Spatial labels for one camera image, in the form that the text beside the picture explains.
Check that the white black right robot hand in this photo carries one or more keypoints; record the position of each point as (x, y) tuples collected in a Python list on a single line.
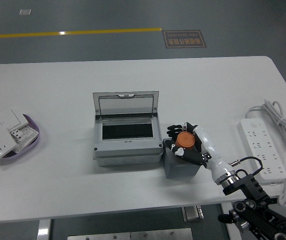
[(215, 162)]

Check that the orange cylinder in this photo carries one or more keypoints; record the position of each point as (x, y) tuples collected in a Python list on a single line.
[(185, 140)]

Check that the transparent hinged box lid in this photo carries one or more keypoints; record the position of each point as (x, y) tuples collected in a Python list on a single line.
[(126, 105)]

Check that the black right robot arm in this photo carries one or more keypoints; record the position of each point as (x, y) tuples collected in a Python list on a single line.
[(255, 215)]

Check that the grey cube block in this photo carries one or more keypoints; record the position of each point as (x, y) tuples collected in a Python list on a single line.
[(180, 167)]

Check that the white power strip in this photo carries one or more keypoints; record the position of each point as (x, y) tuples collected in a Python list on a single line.
[(262, 147)]

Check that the white table leg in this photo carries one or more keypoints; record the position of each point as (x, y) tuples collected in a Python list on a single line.
[(230, 232), (43, 230)]

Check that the white power plug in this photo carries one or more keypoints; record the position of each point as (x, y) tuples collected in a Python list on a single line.
[(285, 201)]

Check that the purple plastic tray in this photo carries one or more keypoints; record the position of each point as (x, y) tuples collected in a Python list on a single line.
[(31, 147)]

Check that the white patterned terminal module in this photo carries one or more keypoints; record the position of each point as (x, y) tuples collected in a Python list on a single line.
[(29, 133)]

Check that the yellow floor tape line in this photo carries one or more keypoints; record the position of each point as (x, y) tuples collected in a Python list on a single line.
[(70, 32)]

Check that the metal floor plate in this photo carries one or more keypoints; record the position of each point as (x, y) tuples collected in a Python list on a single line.
[(25, 12)]

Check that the grey table bracket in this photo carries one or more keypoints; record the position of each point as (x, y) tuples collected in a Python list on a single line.
[(192, 214)]

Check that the grey plastic enclosure box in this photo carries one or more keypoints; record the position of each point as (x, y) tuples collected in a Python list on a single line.
[(127, 152)]

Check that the metal base plate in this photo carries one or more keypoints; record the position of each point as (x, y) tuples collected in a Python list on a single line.
[(130, 235)]

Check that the white wall switch plate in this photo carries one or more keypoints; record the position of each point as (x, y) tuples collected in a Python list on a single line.
[(8, 118)]

